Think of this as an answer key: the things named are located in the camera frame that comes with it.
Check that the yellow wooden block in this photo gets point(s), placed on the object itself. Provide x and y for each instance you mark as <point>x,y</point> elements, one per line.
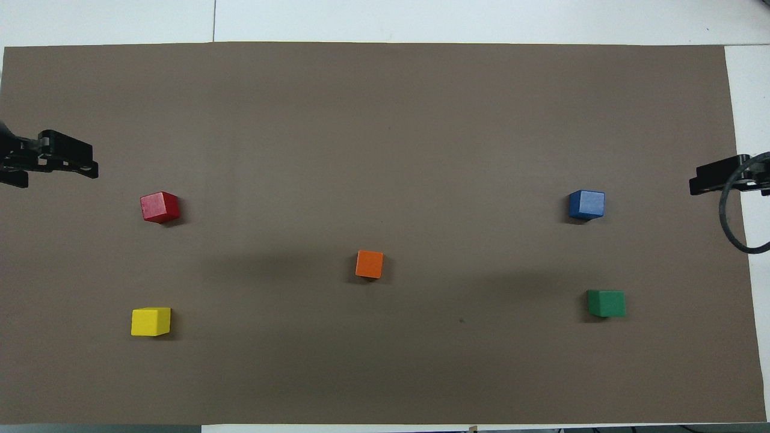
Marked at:
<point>150,322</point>

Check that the brown table mat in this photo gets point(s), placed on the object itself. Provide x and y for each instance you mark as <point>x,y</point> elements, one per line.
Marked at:
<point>385,150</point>

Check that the red wooden block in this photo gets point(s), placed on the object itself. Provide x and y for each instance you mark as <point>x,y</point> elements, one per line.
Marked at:
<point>160,207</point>

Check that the green wooden block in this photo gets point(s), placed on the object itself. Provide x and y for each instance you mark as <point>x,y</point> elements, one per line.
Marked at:
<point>606,304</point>

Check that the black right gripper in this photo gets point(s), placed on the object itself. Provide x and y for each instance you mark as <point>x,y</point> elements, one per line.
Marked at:
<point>761,174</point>

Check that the blue wooden block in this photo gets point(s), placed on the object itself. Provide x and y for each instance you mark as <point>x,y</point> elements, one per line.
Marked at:
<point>586,204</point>

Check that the orange wooden block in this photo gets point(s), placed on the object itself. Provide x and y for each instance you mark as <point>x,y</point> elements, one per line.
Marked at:
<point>369,264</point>

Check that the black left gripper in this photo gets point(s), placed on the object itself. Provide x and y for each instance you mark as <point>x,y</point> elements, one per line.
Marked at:
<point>13,157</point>

